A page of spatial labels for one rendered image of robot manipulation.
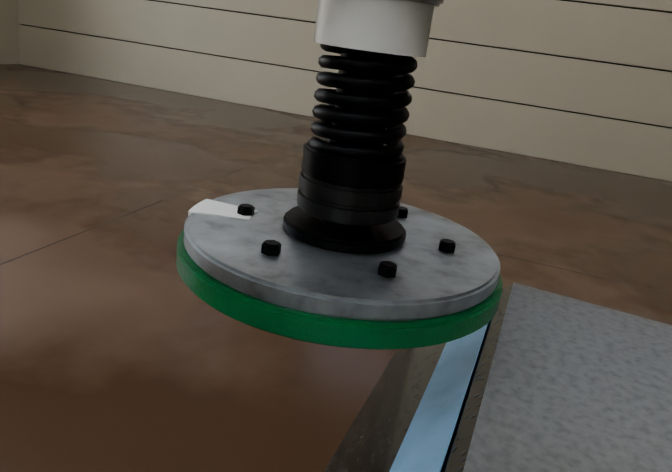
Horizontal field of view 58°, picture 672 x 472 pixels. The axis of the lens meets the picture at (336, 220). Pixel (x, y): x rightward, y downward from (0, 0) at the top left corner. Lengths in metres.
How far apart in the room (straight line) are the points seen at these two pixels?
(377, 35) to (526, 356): 0.23
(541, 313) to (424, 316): 0.18
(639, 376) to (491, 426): 0.14
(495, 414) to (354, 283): 0.11
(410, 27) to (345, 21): 0.04
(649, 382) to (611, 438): 0.08
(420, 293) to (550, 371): 0.12
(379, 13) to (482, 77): 6.04
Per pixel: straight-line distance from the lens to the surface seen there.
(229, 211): 0.43
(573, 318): 0.50
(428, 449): 0.35
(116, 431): 1.66
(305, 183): 0.39
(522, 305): 0.50
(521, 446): 0.34
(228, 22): 7.19
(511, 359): 0.42
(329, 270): 0.35
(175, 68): 7.55
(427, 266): 0.38
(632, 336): 0.51
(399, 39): 0.36
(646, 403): 0.42
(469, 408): 0.37
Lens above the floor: 1.01
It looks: 18 degrees down
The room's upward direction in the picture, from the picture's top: 8 degrees clockwise
